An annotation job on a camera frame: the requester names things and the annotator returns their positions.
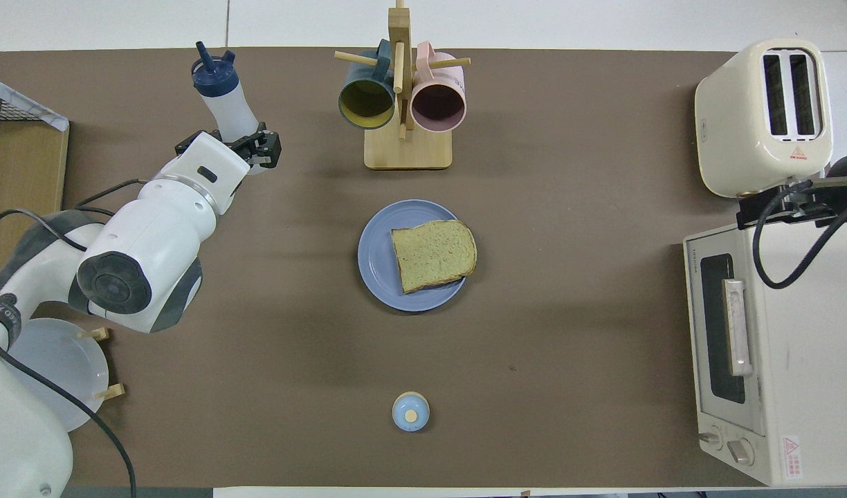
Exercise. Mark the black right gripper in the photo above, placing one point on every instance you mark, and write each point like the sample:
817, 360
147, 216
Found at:
814, 207

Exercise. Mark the translucent squeeze bottle blue cap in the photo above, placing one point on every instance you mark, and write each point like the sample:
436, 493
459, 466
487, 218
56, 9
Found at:
230, 111

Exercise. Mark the toast bread slice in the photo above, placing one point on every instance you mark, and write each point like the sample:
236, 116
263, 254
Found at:
434, 256

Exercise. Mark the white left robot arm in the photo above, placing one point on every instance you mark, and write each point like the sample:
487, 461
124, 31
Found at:
153, 228

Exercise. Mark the blue round plate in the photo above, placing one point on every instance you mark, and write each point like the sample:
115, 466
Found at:
376, 256

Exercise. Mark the wooden plate rack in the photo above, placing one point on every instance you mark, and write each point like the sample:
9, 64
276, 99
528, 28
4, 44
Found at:
99, 335

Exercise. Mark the pale grey plate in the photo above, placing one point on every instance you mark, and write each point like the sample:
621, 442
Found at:
64, 366

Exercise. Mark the cream two-slot toaster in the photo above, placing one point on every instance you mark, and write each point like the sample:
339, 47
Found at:
731, 131

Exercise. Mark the dark teal mug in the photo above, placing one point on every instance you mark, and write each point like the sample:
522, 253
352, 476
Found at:
366, 104

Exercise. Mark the white toaster oven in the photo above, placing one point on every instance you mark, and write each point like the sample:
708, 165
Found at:
804, 346

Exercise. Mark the wooden mug rack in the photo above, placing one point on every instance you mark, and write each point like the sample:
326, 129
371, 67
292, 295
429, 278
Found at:
407, 149

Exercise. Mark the white tile-pattern cloth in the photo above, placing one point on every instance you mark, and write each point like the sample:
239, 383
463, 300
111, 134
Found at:
29, 107

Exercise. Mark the wooden box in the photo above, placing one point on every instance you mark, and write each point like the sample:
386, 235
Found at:
22, 166

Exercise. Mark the pink mug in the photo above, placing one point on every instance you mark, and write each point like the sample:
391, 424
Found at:
437, 107

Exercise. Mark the brown table mat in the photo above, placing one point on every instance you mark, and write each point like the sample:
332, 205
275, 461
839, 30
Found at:
534, 346

